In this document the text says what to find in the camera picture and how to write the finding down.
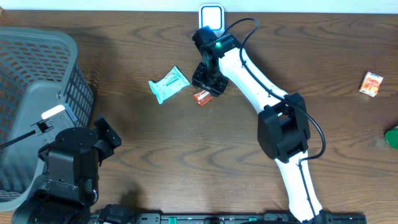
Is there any red chocolate bar wrapper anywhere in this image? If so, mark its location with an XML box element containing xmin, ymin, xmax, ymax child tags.
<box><xmin>193</xmin><ymin>90</ymin><xmax>214</xmax><ymax>107</ymax></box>

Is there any teal snack packet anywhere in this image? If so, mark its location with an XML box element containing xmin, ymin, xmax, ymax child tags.
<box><xmin>149</xmin><ymin>66</ymin><xmax>190</xmax><ymax>105</ymax></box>

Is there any orange snack sachet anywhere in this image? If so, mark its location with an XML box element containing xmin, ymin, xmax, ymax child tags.
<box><xmin>359</xmin><ymin>72</ymin><xmax>383</xmax><ymax>97</ymax></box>

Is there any green lid jar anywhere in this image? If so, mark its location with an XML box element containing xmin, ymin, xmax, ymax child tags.
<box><xmin>384</xmin><ymin>126</ymin><xmax>398</xmax><ymax>149</ymax></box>

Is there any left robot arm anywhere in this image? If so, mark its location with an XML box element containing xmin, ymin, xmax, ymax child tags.
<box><xmin>12</xmin><ymin>117</ymin><xmax>137</xmax><ymax>224</ymax></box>

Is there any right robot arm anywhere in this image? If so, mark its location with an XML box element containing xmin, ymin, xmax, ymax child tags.
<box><xmin>192</xmin><ymin>29</ymin><xmax>323</xmax><ymax>222</ymax></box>

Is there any white barcode scanner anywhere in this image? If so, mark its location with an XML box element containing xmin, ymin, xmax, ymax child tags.
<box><xmin>198</xmin><ymin>4</ymin><xmax>225</xmax><ymax>37</ymax></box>

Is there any grey plastic shopping basket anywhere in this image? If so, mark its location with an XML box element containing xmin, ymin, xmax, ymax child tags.
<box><xmin>1</xmin><ymin>27</ymin><xmax>94</xmax><ymax>211</ymax></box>

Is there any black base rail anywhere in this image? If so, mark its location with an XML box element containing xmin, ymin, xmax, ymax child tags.
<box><xmin>90</xmin><ymin>212</ymin><xmax>367</xmax><ymax>224</ymax></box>

